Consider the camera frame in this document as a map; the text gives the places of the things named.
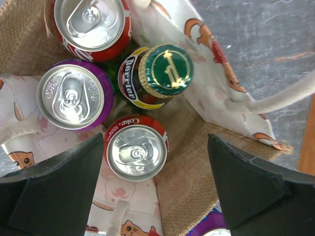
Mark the orange wooden divided tray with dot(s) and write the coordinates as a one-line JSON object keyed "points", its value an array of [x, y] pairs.
{"points": [[306, 162]]}

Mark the red coke can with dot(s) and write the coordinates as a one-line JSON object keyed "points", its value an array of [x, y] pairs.
{"points": [[93, 30], [136, 147]]}

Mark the red Coke can back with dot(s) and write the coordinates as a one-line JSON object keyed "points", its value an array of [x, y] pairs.
{"points": [[93, 30]]}

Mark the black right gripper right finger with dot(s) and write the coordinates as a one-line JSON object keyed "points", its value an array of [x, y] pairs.
{"points": [[260, 198]]}

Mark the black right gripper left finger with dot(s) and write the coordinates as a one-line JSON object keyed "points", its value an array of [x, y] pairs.
{"points": [[53, 197]]}

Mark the burlap canvas tote bag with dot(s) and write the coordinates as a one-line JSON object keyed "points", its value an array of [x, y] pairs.
{"points": [[184, 191]]}

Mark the red Coke can front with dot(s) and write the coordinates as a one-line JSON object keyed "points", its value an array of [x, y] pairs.
{"points": [[136, 147]]}

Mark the green glass Perrier bottle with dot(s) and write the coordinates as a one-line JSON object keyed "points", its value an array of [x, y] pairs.
{"points": [[151, 77]]}

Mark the purple fanta can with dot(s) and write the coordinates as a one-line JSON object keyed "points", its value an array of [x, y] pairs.
{"points": [[214, 220], [75, 95]]}

